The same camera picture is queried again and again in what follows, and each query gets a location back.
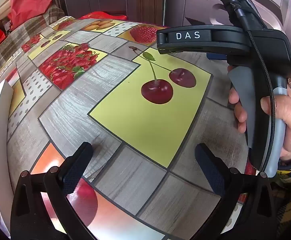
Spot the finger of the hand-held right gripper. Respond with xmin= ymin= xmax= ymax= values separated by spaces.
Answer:
xmin=157 ymin=25 xmax=248 ymax=60

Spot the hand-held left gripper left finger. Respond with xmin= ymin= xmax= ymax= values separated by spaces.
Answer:
xmin=10 ymin=142 xmax=97 ymax=240

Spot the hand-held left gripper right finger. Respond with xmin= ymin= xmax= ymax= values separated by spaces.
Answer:
xmin=195 ymin=143 xmax=278 ymax=240

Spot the person's right forearm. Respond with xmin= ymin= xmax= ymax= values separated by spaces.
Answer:
xmin=270 ymin=152 xmax=291 ymax=240

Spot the fruit print tablecloth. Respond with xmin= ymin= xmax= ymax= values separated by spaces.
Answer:
xmin=0 ymin=15 xmax=258 ymax=240

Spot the brown plaid blanket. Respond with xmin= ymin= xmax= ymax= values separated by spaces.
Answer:
xmin=0 ymin=6 xmax=68 ymax=85

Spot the red plastic bag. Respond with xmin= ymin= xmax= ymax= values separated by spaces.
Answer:
xmin=9 ymin=0 xmax=53 ymax=28

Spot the black braided cable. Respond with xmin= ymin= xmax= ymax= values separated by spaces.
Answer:
xmin=230 ymin=2 xmax=277 ymax=173

